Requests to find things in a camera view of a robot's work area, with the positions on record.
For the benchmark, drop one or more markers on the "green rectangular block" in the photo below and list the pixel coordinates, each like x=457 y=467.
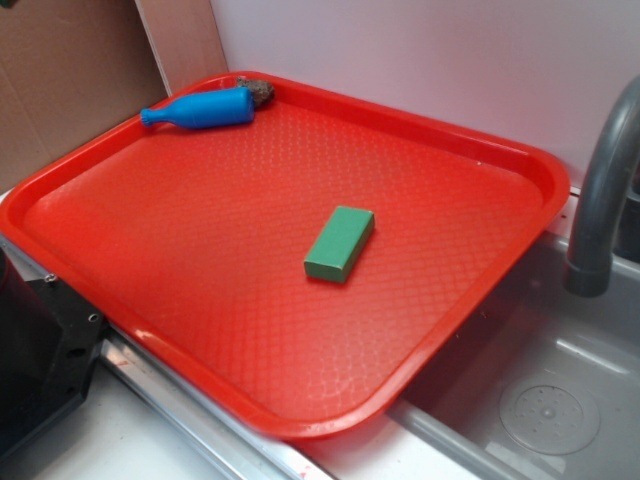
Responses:
x=339 y=245

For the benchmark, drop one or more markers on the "red plastic tray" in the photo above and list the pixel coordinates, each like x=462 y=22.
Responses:
x=192 y=244

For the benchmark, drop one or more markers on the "brown rough stone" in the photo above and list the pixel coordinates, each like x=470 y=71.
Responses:
x=262 y=91

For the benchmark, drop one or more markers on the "blue toy bottle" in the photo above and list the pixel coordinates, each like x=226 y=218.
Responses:
x=204 y=110

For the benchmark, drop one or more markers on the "grey toy sink basin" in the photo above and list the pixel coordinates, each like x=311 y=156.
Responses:
x=537 y=383

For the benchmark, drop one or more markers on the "grey plastic faucet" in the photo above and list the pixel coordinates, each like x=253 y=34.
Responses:
x=606 y=222

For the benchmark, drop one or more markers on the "brown cardboard panel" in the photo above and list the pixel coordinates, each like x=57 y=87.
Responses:
x=71 y=70

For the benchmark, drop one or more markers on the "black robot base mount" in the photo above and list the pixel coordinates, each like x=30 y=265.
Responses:
x=50 y=340

